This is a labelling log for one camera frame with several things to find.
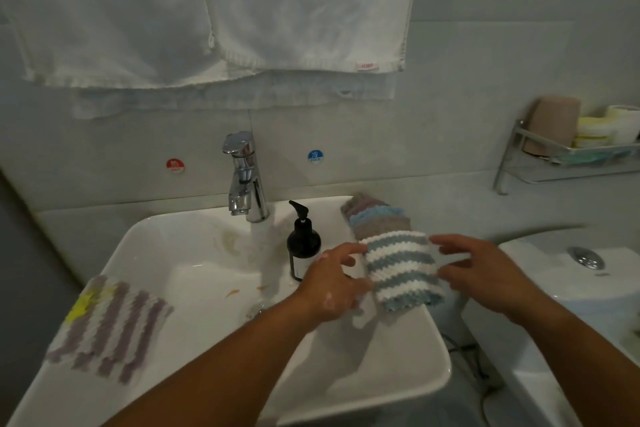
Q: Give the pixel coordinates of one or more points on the person's right hand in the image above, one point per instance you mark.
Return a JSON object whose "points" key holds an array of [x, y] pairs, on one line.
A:
{"points": [[492, 281]]}

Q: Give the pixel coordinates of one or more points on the person's left hand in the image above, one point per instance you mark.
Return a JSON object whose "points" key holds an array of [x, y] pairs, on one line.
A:
{"points": [[325, 291]]}

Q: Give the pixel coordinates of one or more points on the person's right thumb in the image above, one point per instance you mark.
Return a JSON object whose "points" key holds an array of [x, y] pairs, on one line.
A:
{"points": [[450, 275]]}

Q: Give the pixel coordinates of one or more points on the person's left thumb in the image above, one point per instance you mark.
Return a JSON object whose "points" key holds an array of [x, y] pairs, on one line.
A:
{"points": [[361, 287]]}

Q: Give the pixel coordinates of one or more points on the blue white striped cloth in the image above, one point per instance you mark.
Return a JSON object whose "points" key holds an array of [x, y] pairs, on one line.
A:
{"points": [[400, 271]]}

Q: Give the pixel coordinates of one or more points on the person's left forearm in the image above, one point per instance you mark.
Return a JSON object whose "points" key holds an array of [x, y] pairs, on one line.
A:
{"points": [[220, 371]]}

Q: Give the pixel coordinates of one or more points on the person's right forearm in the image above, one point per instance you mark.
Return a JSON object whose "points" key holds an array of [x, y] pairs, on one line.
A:
{"points": [[585, 366]]}

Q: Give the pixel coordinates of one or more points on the black soap pump bottle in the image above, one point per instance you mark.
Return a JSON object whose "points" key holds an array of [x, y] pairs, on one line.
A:
{"points": [[303, 244]]}

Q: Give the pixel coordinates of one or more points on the light blue folded cloth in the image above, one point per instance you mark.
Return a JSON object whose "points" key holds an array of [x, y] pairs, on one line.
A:
{"points": [[377, 215]]}

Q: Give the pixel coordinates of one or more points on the grey brown folded cloth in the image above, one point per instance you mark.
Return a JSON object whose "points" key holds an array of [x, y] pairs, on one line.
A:
{"points": [[361, 202]]}

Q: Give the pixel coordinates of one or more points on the chrome flush button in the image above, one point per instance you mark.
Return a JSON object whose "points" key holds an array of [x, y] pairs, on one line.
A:
{"points": [[586, 258]]}

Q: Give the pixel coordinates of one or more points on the blue round sticker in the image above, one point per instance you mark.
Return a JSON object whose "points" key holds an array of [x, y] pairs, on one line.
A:
{"points": [[315, 156]]}

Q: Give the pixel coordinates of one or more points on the white ceramic sink basin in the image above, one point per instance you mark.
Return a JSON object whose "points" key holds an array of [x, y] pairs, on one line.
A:
{"points": [[210, 251]]}

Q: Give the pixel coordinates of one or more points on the chrome faucet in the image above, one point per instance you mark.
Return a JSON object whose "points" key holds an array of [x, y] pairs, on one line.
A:
{"points": [[246, 176]]}

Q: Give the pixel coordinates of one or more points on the brown plastic cup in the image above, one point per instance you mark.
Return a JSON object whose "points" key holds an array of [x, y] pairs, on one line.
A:
{"points": [[552, 124]]}

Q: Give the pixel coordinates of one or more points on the teal item on shelf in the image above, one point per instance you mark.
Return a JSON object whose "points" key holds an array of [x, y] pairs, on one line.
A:
{"points": [[595, 157]]}

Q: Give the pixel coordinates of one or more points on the yellow white jar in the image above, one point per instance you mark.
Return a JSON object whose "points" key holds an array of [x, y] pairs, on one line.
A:
{"points": [[592, 131]]}

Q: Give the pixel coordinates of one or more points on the red round sticker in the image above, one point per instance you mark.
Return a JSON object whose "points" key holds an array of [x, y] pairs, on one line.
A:
{"points": [[175, 166]]}

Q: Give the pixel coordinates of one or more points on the white round jar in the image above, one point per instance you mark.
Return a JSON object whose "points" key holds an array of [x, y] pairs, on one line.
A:
{"points": [[625, 122]]}

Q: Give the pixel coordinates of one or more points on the thin white hanging cloth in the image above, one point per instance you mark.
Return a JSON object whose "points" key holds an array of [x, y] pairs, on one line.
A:
{"points": [[225, 94]]}

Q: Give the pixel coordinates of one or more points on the purple striped stained cloth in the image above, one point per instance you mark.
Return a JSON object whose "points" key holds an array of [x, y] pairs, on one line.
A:
{"points": [[112, 326]]}

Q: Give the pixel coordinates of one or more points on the white hanging towel with label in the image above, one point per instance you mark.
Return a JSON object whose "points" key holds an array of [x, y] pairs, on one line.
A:
{"points": [[310, 1]]}

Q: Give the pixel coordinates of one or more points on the metal wall shelf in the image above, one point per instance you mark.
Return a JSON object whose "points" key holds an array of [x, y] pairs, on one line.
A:
{"points": [[550, 161]]}

